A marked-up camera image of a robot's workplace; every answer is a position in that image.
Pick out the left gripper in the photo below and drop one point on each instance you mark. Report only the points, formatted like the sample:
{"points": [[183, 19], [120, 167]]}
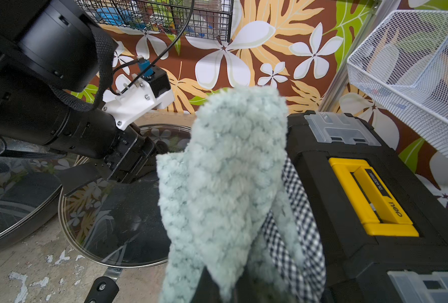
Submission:
{"points": [[125, 162]]}

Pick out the glass pot lid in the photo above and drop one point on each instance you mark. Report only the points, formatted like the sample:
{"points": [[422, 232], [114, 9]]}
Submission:
{"points": [[120, 225], [28, 182]]}

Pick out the green microfibre cloth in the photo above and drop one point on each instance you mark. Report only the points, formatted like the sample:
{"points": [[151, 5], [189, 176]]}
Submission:
{"points": [[234, 207]]}

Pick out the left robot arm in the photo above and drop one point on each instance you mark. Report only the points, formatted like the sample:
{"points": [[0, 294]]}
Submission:
{"points": [[55, 66]]}

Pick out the left black frying pan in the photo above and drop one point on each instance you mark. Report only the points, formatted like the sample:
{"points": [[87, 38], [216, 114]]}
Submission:
{"points": [[15, 233]]}

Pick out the black frying pan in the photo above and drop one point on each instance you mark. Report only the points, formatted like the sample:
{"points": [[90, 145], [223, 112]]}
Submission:
{"points": [[105, 288], [15, 233]]}

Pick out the blue object in basket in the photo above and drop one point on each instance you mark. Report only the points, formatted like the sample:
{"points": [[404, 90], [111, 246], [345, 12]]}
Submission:
{"points": [[113, 16]]}

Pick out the right black frying pan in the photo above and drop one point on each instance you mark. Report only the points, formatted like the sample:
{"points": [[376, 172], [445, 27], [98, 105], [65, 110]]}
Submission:
{"points": [[105, 288]]}

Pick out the black tool case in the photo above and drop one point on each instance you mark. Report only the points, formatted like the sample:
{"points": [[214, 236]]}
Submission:
{"points": [[384, 234]]}

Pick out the white mesh basket right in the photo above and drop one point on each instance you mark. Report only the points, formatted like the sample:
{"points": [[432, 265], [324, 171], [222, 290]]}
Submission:
{"points": [[403, 65]]}

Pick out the black wire basket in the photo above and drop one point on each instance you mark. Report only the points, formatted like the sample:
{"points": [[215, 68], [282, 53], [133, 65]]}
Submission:
{"points": [[202, 19]]}

